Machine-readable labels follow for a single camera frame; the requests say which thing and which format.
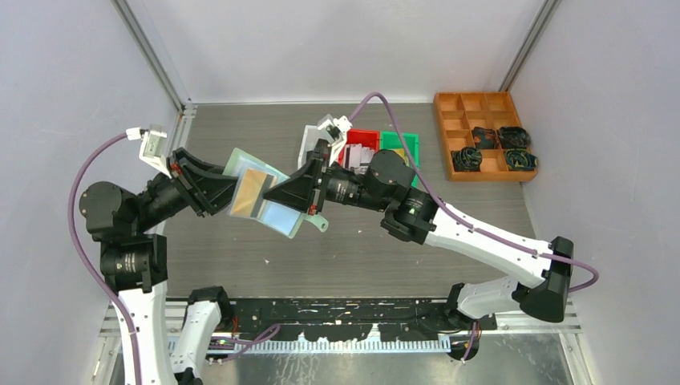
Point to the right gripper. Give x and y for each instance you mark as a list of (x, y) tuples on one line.
[(302, 188)]

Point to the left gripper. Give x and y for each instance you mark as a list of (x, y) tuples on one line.
[(205, 185)]

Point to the gold card with black stripe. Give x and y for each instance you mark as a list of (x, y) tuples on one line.
[(248, 200)]

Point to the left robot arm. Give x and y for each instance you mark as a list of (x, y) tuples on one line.
[(133, 266)]

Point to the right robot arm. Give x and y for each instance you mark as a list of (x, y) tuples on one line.
[(538, 274)]

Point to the silver cards in red bin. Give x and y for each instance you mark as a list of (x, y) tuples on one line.
[(356, 158)]

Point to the white plastic bin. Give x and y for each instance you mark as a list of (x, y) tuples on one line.
[(310, 138)]

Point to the red plastic bin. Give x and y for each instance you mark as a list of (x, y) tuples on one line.
[(365, 138)]

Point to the green plastic bin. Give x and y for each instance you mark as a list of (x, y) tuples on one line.
[(391, 141)]

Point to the rolled dark sock lower left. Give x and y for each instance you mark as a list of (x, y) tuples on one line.
[(467, 159)]

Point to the rolled dark sock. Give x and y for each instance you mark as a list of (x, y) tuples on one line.
[(467, 159), (513, 137), (519, 159), (485, 138)]

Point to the orange wooden compartment tray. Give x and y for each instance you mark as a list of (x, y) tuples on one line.
[(457, 113)]

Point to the rolled dark sock upper left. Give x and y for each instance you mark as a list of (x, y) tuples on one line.
[(485, 138)]

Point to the rolled dark sock upper right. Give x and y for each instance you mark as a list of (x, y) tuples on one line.
[(513, 137)]

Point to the rolled dark sock lower right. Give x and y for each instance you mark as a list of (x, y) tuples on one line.
[(519, 159)]

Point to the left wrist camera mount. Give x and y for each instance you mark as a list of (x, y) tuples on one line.
[(152, 146)]

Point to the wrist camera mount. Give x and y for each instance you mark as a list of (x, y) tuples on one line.
[(152, 146), (334, 131)]

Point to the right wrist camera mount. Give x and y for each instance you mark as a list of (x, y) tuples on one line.
[(334, 131)]

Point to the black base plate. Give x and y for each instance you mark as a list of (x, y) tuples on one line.
[(342, 319)]

